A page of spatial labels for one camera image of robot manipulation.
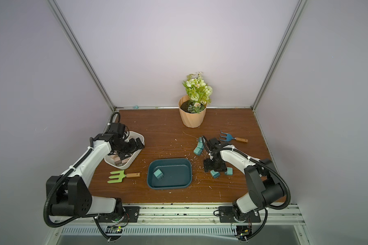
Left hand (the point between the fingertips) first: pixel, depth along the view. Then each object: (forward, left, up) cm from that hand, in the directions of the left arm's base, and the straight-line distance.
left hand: (140, 148), depth 85 cm
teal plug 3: (+3, -33, -10) cm, 35 cm away
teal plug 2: (+7, -35, -9) cm, 36 cm away
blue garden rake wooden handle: (+15, -55, -11) cm, 58 cm away
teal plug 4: (-12, -43, -9) cm, 45 cm away
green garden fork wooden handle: (-12, +11, -11) cm, 20 cm away
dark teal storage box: (-11, -17, -11) cm, 22 cm away
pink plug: (-4, +16, -9) cm, 18 cm away
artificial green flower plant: (+29, -34, +15) cm, 47 cm away
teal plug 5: (-10, -51, -9) cm, 53 cm away
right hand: (-8, -41, -9) cm, 43 cm away
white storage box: (+1, 0, +7) cm, 7 cm away
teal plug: (+11, -35, -8) cm, 37 cm away
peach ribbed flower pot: (+22, -29, 0) cm, 36 cm away
